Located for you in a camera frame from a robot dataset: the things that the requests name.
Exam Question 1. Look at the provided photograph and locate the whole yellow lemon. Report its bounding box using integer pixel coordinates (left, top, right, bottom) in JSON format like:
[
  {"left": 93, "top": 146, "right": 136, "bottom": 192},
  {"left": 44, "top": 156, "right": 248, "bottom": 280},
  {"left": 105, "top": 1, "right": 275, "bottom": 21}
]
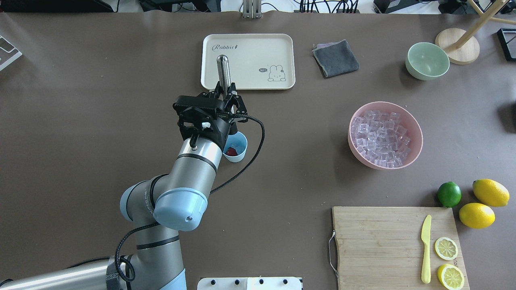
[
  {"left": 459, "top": 203, "right": 495, "bottom": 229},
  {"left": 472, "top": 179, "right": 510, "bottom": 207}
]

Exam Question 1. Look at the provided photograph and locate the pink bowl of ice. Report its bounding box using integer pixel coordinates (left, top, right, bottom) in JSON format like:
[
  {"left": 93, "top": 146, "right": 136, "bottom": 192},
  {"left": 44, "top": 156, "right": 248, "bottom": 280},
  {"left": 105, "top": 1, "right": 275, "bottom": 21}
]
[{"left": 347, "top": 101, "right": 423, "bottom": 170}]

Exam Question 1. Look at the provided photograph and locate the yellow plastic knife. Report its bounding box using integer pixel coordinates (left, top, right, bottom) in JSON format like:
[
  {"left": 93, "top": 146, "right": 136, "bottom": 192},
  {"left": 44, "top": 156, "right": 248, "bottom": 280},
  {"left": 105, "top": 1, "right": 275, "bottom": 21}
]
[{"left": 420, "top": 215, "right": 432, "bottom": 284}]

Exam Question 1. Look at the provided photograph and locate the grey folded cloth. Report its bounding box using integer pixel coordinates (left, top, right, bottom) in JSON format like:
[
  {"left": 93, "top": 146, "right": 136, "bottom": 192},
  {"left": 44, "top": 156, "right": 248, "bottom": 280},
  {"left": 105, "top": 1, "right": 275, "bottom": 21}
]
[{"left": 312, "top": 39, "right": 360, "bottom": 78}]

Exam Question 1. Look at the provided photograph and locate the red strawberry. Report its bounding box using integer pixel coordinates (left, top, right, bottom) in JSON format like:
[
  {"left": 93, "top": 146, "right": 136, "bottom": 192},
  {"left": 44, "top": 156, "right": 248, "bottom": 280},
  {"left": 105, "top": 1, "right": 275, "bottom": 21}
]
[{"left": 225, "top": 147, "right": 239, "bottom": 157}]

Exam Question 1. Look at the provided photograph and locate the green ceramic bowl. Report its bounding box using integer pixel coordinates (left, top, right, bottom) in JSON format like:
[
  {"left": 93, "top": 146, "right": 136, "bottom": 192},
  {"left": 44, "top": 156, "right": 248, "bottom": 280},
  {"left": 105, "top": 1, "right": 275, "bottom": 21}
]
[{"left": 405, "top": 42, "right": 450, "bottom": 81}]

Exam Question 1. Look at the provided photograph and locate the wooden cutting board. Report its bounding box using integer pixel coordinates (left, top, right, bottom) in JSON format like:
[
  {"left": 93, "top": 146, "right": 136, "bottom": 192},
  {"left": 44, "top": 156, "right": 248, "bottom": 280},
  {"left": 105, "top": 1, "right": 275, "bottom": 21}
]
[{"left": 332, "top": 206, "right": 460, "bottom": 290}]

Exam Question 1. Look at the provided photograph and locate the blue plastic cup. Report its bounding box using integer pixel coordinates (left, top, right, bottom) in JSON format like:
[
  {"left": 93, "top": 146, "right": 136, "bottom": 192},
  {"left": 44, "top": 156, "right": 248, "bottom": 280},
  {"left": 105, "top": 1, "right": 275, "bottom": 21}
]
[{"left": 223, "top": 131, "right": 248, "bottom": 163}]

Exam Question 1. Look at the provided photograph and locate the green lime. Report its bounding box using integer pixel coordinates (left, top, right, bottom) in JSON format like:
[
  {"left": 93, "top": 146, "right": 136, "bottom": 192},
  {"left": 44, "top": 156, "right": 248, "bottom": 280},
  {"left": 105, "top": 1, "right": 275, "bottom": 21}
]
[{"left": 437, "top": 181, "right": 462, "bottom": 208}]

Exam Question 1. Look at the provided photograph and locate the beige rabbit tray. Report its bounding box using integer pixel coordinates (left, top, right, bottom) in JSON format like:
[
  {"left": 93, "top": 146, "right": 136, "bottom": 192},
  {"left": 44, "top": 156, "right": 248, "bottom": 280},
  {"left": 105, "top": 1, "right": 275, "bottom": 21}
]
[{"left": 200, "top": 33, "right": 295, "bottom": 91}]

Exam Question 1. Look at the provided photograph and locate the lemon half slice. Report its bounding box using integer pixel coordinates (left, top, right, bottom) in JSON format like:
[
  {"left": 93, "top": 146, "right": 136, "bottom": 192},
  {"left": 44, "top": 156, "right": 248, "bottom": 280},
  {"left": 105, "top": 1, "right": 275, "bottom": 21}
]
[
  {"left": 437, "top": 264, "right": 466, "bottom": 290},
  {"left": 434, "top": 236, "right": 459, "bottom": 261}
]

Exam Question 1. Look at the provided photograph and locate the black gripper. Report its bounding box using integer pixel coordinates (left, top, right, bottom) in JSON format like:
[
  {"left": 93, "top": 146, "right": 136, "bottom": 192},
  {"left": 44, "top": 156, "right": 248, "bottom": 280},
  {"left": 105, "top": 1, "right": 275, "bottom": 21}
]
[{"left": 173, "top": 81, "right": 248, "bottom": 150}]

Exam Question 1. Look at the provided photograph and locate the wooden cup tree stand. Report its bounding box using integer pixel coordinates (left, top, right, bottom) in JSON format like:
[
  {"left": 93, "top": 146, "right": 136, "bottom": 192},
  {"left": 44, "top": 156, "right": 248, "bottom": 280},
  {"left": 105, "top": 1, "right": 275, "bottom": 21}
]
[{"left": 435, "top": 0, "right": 516, "bottom": 65}]

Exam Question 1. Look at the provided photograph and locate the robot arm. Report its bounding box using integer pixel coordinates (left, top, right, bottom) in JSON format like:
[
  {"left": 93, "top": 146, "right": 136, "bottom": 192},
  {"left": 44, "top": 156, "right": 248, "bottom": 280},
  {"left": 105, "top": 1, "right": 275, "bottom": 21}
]
[{"left": 1, "top": 83, "right": 248, "bottom": 290}]

